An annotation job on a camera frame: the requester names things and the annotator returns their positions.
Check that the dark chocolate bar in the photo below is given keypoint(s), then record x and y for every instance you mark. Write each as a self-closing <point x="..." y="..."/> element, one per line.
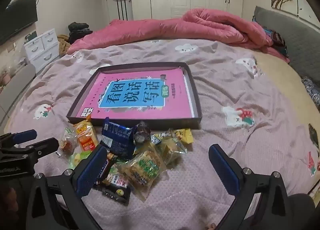
<point x="111" y="160"/>

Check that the brown knitted blanket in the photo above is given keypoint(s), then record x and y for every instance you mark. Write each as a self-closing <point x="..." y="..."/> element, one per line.
<point x="63" y="43"/>

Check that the white drawer cabinet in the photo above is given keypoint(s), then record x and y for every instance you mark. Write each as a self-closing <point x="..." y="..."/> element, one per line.
<point x="41" y="47"/>

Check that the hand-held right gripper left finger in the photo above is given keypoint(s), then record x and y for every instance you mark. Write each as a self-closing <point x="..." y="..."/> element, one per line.
<point x="91" y="170"/>

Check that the dark patterned clothes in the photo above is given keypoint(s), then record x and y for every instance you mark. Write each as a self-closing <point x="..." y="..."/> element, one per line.
<point x="277" y="40"/>

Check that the clear packet with red candy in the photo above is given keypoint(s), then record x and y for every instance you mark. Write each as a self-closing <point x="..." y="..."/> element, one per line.
<point x="67" y="143"/>

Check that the clear wrapped dark candy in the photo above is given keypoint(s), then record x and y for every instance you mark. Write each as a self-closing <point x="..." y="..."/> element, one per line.
<point x="141" y="133"/>

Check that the pink duvet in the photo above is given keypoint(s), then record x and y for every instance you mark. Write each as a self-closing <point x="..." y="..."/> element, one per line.
<point x="200" y="25"/>

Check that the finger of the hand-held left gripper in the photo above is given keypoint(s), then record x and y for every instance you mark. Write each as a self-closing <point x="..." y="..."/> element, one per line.
<point x="25" y="135"/>
<point x="43" y="145"/>

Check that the person's left forearm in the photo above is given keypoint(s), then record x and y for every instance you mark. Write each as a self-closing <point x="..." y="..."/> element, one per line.
<point x="10" y="195"/>

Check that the dark green bottles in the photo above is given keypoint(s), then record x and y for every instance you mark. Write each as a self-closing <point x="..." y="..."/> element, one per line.
<point x="31" y="36"/>

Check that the white door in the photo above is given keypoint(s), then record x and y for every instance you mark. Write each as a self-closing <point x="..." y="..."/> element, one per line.
<point x="112" y="7"/>

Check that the blue snack packet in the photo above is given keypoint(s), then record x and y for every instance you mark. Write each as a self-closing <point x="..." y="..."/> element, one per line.
<point x="117" y="140"/>

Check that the dark shallow cardboard box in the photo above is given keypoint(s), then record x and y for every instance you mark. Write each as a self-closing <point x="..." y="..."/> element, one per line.
<point x="140" y="123"/>

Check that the pink book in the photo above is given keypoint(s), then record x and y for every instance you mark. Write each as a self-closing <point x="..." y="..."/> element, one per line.
<point x="170" y="105"/>

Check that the grey padded headboard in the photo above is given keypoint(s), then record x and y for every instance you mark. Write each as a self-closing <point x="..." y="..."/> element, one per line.
<point x="287" y="42"/>

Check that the dark patterned pillow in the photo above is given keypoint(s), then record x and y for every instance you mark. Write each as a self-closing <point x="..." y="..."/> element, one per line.
<point x="312" y="90"/>

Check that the orange rice cracker packet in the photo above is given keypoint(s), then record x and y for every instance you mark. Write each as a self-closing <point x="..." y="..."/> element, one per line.
<point x="86" y="136"/>

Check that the clear packet with yellow cake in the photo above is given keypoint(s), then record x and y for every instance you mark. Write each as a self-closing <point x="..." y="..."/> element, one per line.
<point x="170" y="151"/>

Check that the small white blue packet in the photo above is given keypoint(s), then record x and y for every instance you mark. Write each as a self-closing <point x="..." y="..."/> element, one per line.
<point x="156" y="138"/>

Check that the light green snack packet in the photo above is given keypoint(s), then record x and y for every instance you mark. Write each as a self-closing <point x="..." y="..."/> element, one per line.
<point x="78" y="157"/>

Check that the green pea snack packet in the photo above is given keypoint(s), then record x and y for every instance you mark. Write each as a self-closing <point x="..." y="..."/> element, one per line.
<point x="117" y="187"/>

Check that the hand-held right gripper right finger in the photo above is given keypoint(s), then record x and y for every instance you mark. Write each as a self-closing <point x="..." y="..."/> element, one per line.
<point x="223" y="167"/>

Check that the dark clothes pile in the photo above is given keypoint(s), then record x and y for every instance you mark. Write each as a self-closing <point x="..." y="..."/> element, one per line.
<point x="78" y="31"/>

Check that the black television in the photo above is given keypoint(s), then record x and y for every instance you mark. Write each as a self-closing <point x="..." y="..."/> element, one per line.
<point x="17" y="17"/>

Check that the yellow snack packet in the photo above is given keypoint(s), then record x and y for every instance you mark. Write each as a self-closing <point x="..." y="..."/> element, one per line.
<point x="183" y="136"/>

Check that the pastry packet with green label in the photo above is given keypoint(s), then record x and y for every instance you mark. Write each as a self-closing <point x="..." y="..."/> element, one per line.
<point x="142" y="168"/>

